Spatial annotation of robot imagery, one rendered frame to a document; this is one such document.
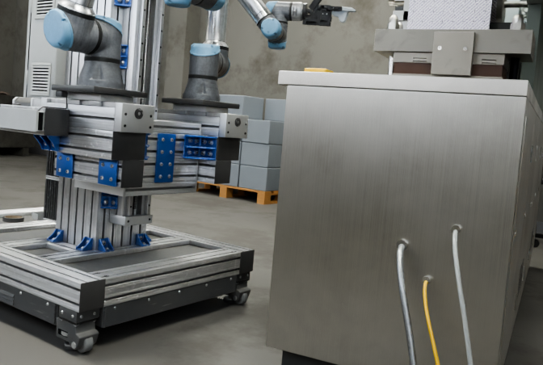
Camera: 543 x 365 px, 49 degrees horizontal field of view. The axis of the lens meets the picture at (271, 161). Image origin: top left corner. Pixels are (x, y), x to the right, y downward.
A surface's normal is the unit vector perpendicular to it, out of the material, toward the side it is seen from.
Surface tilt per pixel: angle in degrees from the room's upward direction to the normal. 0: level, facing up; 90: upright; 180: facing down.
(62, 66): 90
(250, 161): 90
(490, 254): 90
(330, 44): 90
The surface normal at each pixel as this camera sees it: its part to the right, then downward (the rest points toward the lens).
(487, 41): -0.44, 0.02
